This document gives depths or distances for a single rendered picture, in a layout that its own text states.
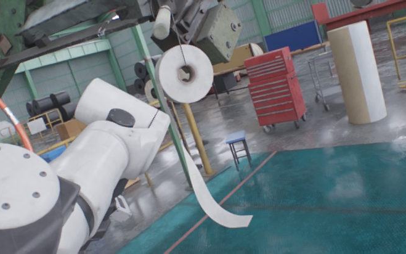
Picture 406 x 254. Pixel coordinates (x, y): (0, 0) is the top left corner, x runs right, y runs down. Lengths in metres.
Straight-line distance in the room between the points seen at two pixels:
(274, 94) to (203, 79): 4.33
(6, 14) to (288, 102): 4.33
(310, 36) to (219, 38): 8.08
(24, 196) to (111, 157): 0.14
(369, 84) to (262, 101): 1.63
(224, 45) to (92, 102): 0.71
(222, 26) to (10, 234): 0.99
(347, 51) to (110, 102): 4.32
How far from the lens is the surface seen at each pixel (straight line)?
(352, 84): 4.74
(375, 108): 4.84
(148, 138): 0.40
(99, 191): 0.31
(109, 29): 1.05
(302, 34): 9.20
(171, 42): 1.03
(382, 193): 3.05
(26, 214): 0.22
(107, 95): 0.45
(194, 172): 0.91
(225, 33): 1.12
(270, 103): 5.31
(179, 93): 0.91
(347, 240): 2.56
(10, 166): 0.25
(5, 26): 1.49
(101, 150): 0.35
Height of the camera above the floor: 1.48
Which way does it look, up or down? 11 degrees down
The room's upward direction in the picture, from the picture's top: 19 degrees counter-clockwise
